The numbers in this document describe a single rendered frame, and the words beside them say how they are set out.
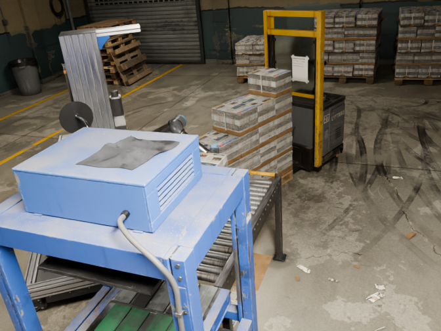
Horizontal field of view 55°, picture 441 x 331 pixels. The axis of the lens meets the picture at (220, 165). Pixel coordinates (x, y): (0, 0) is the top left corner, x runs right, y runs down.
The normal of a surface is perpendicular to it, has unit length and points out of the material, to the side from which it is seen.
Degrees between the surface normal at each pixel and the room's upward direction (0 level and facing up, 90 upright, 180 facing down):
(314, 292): 0
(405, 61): 90
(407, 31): 90
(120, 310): 0
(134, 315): 0
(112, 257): 90
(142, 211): 90
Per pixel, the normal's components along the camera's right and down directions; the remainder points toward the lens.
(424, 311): -0.08, -0.90
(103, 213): -0.36, 0.43
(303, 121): -0.69, 0.37
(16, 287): 0.93, 0.09
